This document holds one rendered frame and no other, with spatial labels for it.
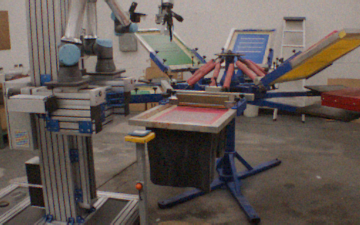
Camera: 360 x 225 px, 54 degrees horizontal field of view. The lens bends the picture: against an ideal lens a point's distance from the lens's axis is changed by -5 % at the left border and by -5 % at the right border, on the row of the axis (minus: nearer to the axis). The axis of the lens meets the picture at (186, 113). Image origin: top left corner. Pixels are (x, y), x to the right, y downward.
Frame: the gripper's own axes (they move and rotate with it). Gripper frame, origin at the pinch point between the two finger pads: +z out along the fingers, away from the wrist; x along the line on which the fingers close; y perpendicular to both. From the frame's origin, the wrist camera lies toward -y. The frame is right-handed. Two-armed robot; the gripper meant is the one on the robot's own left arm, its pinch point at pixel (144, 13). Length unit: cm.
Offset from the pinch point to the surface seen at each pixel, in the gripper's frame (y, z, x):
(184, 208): 161, 4, 59
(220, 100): 54, -4, 85
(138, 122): 61, -71, 68
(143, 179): 88, -85, 88
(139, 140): 63, -89, 88
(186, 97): 56, -12, 59
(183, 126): 58, -62, 96
